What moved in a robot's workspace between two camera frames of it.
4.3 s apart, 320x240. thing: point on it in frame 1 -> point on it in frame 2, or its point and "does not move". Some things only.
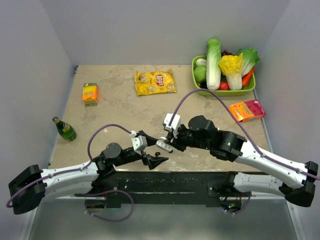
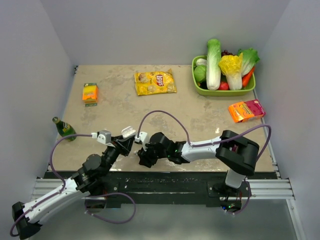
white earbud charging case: x=161 y=144 -> x=128 y=132
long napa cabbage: x=213 y=64 does not move
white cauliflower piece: x=201 y=61 does not move
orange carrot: x=246 y=77 does not move
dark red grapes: x=225 y=53 does not move
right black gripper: x=176 y=142 -> x=145 y=158
